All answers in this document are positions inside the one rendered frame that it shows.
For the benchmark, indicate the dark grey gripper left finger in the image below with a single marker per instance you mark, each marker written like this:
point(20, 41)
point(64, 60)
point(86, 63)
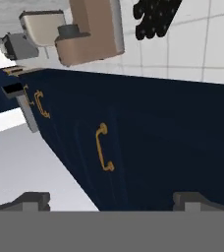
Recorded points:
point(32, 201)

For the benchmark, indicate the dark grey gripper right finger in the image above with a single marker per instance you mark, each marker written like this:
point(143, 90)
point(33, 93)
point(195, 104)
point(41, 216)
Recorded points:
point(191, 201)

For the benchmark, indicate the navy cabinet door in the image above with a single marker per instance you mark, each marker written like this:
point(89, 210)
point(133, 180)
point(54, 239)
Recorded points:
point(169, 144)

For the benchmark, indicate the grey dishwasher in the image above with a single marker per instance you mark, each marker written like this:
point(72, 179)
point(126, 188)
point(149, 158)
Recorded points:
point(20, 101)

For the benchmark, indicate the grey box appliance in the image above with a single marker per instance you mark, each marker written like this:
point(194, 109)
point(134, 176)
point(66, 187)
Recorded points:
point(19, 46)

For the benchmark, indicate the black dotted object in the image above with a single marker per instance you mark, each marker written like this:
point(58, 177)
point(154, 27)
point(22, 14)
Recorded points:
point(155, 16)

